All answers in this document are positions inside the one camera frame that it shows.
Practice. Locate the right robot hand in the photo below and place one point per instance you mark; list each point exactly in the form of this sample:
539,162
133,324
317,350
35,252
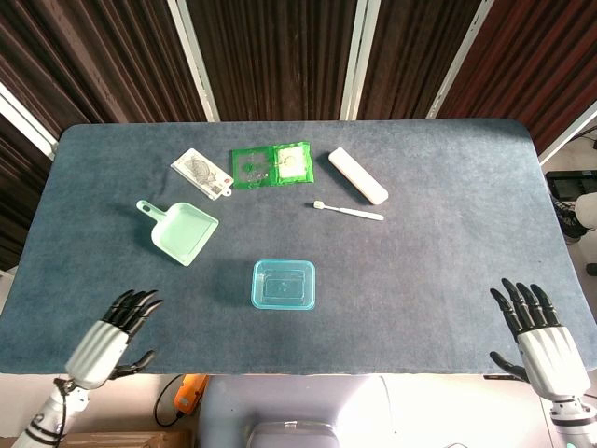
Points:
552,359

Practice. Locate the white toothbrush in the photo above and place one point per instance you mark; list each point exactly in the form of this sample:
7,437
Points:
354,212

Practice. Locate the blue felt table cover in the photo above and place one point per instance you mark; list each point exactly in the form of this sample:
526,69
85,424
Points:
466,210

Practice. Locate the white round object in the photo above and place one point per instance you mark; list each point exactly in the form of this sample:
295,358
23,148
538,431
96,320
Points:
587,212

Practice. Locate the brown slatted partition panel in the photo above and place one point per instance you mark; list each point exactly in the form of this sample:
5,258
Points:
420,56
275,56
18,186
93,56
536,60

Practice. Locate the green plastic packet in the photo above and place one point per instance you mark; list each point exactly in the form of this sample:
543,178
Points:
261,168

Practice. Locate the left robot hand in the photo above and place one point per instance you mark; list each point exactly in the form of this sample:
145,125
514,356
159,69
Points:
95,347

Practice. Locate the white toothbrush case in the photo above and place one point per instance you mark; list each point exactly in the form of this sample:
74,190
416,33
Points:
356,175

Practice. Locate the blue transparent plastic container lid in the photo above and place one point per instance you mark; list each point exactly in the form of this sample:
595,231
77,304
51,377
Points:
255,289

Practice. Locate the mint green plastic dustpan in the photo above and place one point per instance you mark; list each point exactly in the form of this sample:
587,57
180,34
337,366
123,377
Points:
184,233

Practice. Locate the white printed hanging packet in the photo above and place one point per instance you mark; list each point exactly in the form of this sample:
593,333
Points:
200,172

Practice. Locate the black case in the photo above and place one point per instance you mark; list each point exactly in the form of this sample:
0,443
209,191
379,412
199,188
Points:
571,184

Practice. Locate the orange device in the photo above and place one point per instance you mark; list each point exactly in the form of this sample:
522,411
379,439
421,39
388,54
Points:
189,392

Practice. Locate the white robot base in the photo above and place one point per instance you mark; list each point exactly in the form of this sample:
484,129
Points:
298,401

